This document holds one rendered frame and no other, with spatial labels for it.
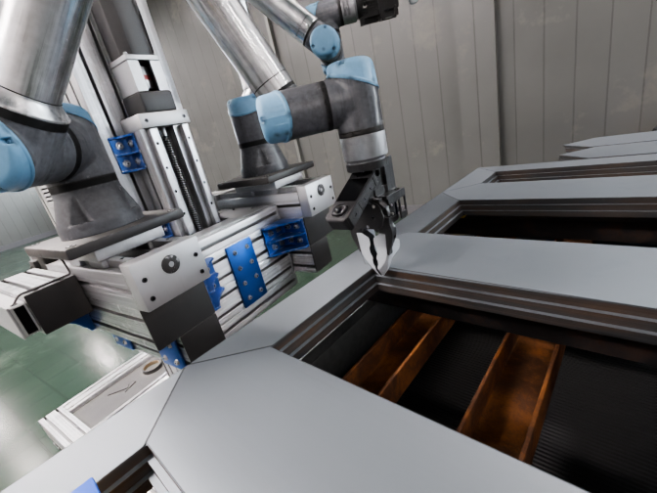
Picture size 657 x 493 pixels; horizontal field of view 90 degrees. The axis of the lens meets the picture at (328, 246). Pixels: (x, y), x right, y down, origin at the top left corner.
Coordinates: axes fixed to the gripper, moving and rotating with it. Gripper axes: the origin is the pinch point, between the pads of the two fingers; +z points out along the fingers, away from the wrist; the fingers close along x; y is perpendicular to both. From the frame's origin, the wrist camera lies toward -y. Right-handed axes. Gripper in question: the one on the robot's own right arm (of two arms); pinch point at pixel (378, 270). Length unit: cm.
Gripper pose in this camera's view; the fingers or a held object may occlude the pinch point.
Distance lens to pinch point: 62.6
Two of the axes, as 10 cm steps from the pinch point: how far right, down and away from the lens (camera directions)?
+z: 2.1, 9.2, 3.4
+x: -7.3, -0.8, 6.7
